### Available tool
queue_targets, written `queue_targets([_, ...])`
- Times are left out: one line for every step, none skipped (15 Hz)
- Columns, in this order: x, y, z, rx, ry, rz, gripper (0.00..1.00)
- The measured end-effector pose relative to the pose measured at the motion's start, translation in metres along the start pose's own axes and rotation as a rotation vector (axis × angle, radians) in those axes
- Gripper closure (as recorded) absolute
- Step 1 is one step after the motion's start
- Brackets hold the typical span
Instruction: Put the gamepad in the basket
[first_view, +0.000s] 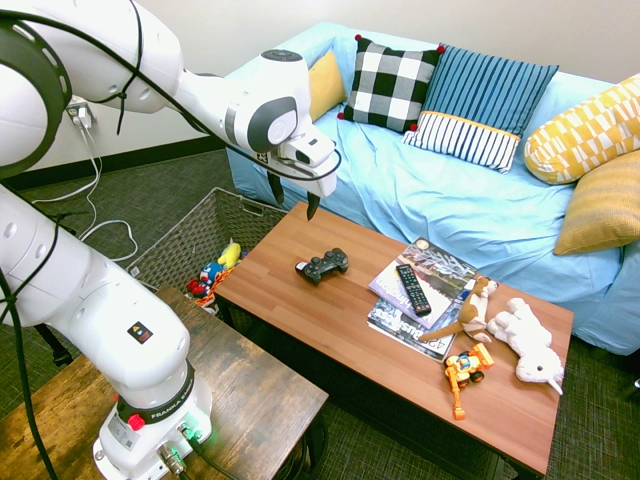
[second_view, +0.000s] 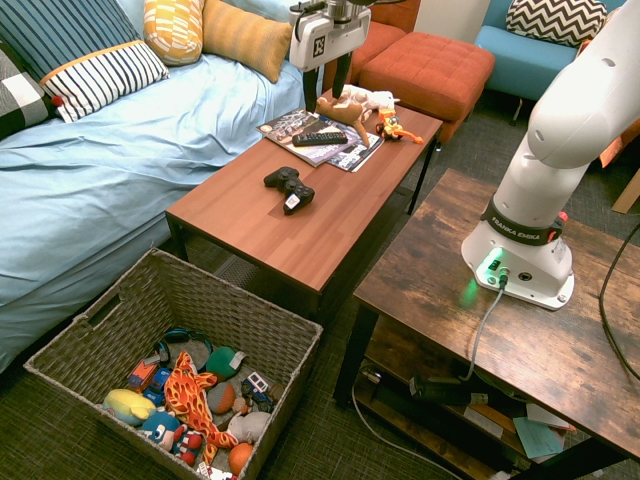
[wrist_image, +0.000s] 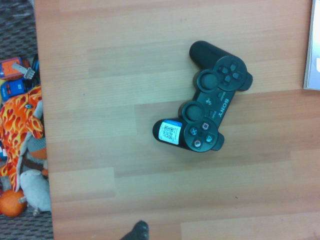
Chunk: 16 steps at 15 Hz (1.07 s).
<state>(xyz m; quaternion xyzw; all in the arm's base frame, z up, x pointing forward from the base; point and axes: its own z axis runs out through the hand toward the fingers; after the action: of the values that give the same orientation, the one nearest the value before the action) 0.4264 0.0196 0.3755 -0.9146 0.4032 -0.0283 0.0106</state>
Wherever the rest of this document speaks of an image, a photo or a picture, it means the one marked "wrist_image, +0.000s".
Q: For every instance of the grey book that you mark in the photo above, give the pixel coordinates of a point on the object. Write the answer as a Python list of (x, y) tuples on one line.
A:
[(313, 50)]

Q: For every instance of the black Sony gamepad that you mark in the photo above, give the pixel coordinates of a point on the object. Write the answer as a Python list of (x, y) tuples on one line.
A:
[(212, 105)]

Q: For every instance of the grey and orange plush toy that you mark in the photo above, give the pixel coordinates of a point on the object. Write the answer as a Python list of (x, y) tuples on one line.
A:
[(37, 148)]

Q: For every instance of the blue toy police car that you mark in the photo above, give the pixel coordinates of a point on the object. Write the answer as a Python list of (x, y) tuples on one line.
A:
[(12, 88)]

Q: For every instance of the orange flame dolphin plush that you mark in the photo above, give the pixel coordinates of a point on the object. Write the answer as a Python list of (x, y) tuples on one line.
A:
[(17, 125)]

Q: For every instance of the light grey plush toy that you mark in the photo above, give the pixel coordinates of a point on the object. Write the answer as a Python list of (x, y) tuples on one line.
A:
[(36, 190)]

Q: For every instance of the grey woven wicker basket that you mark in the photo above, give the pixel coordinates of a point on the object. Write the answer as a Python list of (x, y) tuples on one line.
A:
[(15, 25)]

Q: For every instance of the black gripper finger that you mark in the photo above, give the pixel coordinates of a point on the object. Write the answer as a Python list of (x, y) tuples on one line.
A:
[(138, 231)]

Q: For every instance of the orange plush pumpkin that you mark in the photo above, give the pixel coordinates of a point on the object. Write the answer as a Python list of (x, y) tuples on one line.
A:
[(11, 202)]

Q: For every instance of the orange toy truck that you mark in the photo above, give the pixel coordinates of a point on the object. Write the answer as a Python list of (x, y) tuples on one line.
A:
[(10, 67)]

